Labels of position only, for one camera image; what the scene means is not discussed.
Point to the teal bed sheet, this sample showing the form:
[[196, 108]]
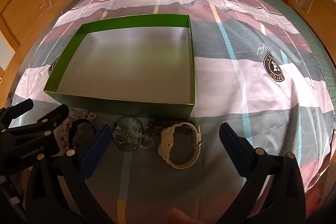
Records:
[[325, 61]]

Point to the green cardboard box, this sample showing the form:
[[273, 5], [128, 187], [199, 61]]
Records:
[[126, 64]]

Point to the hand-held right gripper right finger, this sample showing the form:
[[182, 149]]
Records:
[[233, 148]]

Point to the person's right hand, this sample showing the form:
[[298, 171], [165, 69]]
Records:
[[177, 216]]

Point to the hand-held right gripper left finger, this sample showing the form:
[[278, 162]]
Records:
[[95, 150]]

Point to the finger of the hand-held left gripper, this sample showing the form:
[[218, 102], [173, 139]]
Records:
[[56, 115], [21, 107]]

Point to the black wrist band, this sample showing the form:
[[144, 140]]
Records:
[[78, 124]]

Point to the silver bangle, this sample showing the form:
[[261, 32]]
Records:
[[128, 150]]

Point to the wooden headboard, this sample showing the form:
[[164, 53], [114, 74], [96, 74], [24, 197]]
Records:
[[26, 8]]

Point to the pink grey plaid duvet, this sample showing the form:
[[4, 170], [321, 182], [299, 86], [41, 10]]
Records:
[[236, 82]]

